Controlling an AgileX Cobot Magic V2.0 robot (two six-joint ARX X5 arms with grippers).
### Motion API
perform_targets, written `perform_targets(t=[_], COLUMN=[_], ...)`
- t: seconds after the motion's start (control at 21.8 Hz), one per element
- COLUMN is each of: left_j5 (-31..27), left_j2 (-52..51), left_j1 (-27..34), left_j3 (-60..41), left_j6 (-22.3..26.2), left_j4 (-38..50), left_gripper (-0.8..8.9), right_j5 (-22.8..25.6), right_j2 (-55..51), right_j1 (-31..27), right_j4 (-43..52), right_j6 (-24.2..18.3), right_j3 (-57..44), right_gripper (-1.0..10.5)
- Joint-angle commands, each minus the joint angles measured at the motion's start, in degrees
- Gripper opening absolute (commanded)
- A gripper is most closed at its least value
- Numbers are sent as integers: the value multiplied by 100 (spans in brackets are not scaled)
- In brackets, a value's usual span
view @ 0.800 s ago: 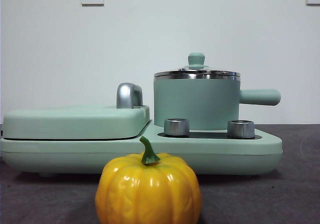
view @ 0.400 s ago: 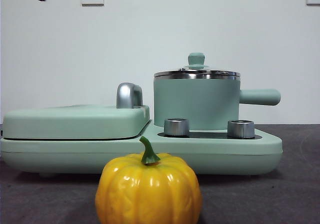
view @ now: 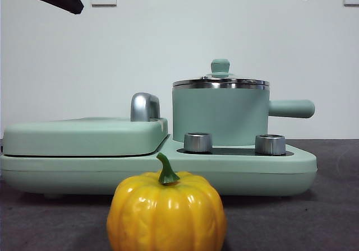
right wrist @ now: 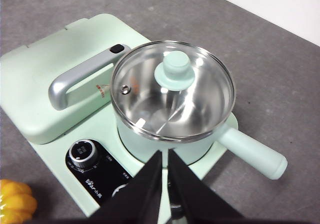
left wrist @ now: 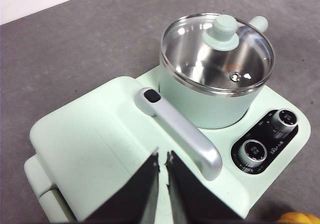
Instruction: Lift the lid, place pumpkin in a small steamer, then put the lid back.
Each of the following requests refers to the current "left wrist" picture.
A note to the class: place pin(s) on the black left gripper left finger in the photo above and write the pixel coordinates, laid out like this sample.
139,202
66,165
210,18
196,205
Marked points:
132,196

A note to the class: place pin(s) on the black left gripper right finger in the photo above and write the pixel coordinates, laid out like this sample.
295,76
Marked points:
192,196

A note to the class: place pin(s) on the glass lid with green knob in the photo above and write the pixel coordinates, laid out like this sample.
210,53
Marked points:
222,32

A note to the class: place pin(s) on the yellow pumpkin with green stem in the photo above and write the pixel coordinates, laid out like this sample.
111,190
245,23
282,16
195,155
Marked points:
300,219

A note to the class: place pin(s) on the silver control knob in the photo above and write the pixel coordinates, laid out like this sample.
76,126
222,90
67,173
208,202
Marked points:
285,119
254,151

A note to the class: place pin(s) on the mint green breakfast machine base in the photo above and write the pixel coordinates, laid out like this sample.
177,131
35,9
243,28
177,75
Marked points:
275,171

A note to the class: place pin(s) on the black control panel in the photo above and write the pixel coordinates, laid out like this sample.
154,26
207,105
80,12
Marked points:
277,144

